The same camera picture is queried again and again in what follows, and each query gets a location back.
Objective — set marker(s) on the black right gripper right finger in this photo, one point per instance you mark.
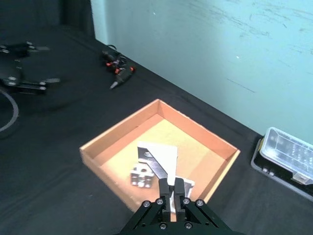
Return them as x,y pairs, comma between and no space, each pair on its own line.
195,215

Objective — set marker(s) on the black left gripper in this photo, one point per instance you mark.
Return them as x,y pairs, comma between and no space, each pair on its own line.
8,72

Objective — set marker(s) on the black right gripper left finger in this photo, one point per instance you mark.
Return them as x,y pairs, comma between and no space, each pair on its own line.
152,215

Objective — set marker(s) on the shallow brown cardboard tray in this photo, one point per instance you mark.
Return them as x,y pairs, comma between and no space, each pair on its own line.
195,137

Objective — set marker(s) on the black table cloth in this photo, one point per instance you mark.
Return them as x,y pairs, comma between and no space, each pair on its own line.
61,159

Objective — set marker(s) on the clear plastic case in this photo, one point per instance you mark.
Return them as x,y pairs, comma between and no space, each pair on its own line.
283,149

